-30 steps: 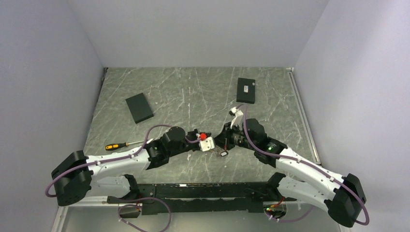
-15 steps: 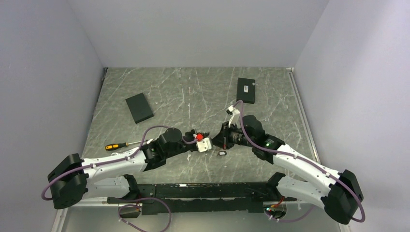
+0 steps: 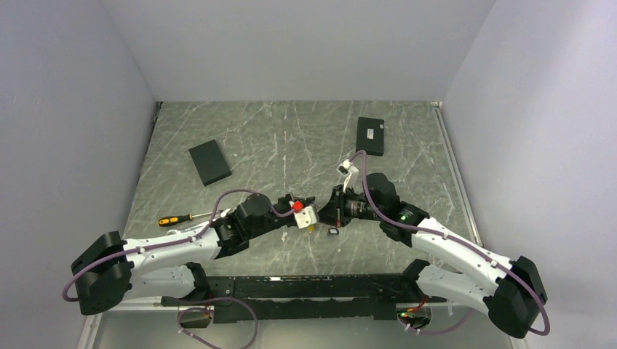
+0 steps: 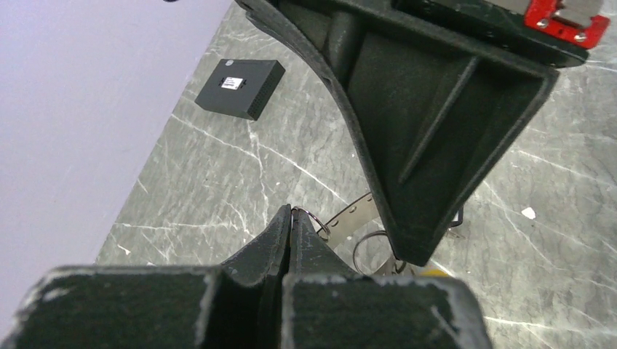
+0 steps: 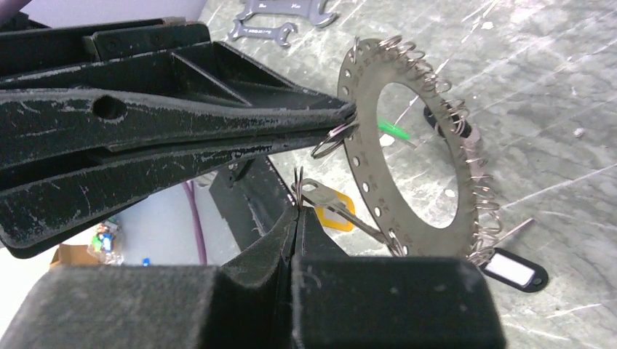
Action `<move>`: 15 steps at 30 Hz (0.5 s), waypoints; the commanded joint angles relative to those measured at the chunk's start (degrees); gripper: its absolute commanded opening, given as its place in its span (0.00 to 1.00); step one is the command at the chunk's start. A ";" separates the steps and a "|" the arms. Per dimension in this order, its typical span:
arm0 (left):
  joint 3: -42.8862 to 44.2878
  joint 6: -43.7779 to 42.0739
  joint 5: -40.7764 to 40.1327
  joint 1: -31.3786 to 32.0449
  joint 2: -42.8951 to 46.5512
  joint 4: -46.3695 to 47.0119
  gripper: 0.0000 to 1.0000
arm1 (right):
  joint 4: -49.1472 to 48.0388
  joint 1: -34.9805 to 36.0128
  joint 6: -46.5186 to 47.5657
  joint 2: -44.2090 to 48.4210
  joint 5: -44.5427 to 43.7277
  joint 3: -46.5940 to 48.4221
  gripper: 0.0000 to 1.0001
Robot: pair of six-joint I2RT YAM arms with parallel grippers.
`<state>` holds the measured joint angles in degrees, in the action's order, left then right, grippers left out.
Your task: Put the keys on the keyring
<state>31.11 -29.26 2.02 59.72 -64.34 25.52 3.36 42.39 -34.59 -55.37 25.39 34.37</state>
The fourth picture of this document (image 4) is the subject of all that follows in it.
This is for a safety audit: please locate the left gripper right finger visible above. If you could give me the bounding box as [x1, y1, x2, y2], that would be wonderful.
[282, 209, 493, 348]

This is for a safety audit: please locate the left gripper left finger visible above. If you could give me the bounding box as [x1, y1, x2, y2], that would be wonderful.
[1, 205, 292, 348]

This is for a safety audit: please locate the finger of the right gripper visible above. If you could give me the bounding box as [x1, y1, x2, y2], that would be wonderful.
[239, 1, 589, 265]

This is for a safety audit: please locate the yellow tag key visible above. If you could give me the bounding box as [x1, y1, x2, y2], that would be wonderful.
[418, 269, 450, 277]

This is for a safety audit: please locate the black box with label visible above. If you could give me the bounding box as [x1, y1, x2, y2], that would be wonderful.
[194, 59, 285, 121]

